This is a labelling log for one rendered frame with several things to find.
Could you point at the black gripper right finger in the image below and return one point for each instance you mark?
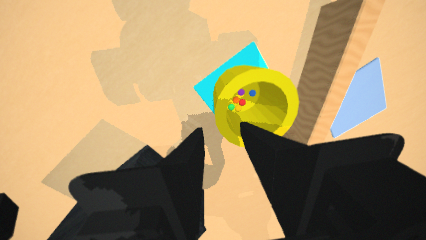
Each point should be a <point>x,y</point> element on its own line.
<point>291,172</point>

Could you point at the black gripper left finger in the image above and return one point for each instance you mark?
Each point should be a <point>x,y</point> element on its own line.
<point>175,184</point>

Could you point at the yellow cup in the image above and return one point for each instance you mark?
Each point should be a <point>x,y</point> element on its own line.
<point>273,108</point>

